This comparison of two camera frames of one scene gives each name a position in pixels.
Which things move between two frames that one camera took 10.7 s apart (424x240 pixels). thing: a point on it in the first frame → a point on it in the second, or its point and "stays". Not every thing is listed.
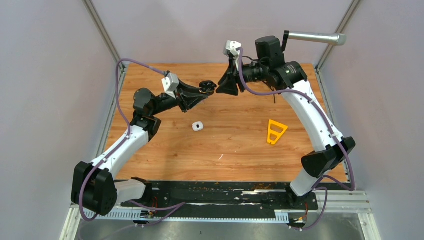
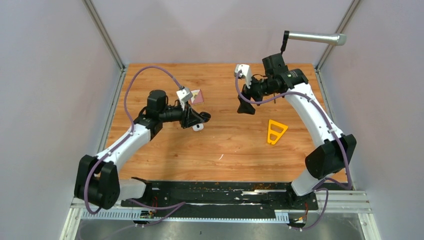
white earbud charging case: [197, 126] stays
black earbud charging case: [207, 87] → [206, 116]
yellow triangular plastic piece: [270, 131] stays
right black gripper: [228, 83] → [245, 106]
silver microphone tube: [338, 39] stays
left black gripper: [188, 99] → [190, 117]
